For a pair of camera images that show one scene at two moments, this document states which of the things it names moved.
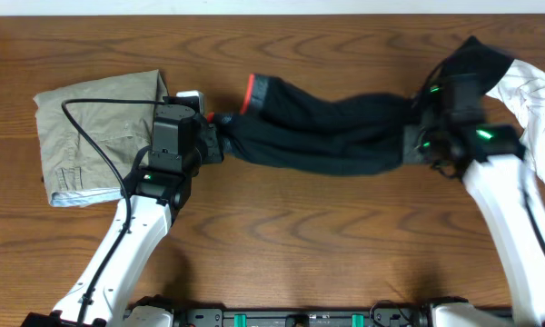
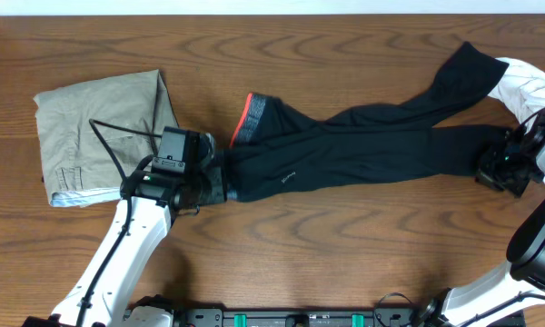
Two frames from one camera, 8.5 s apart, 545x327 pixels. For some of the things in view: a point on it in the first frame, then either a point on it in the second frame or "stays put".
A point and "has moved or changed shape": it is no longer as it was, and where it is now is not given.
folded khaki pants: [121, 133] stays put
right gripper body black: [430, 143] to [513, 173]
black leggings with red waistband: [360, 133] has moved or changed shape
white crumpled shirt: [535, 96] stays put
